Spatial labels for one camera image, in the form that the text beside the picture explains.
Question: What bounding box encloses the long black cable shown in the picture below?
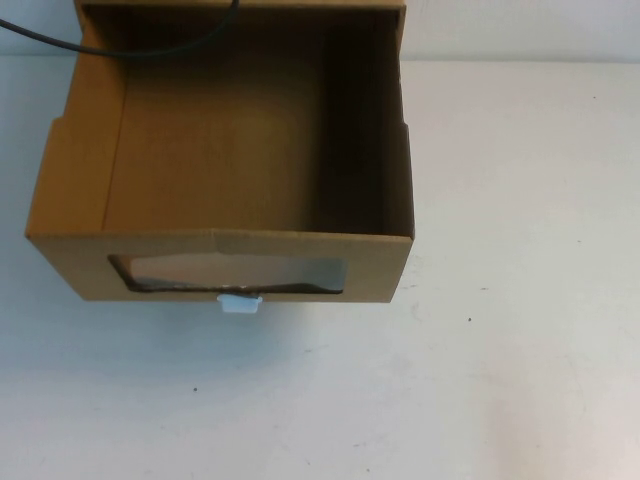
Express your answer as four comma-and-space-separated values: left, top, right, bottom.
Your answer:
0, 0, 241, 58

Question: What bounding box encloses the cardboard drawer with window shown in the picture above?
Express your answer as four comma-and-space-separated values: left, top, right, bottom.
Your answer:
24, 2, 417, 304

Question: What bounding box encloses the white plastic drawer handle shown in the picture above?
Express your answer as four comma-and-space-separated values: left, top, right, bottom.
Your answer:
216, 293, 264, 316

